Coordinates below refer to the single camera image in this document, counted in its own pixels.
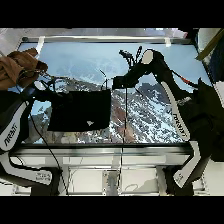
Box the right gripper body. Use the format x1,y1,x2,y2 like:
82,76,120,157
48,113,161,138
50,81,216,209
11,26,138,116
111,73,136,91

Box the black garment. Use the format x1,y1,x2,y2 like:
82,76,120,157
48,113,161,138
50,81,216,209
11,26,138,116
46,87,113,133

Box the silver frame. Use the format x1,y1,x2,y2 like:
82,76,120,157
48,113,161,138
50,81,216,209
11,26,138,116
0,34,224,197

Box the brown garment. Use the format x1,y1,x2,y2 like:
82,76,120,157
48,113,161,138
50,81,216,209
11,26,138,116
0,47,49,91

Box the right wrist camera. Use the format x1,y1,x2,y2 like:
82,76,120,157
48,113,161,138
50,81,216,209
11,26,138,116
118,45,144,70

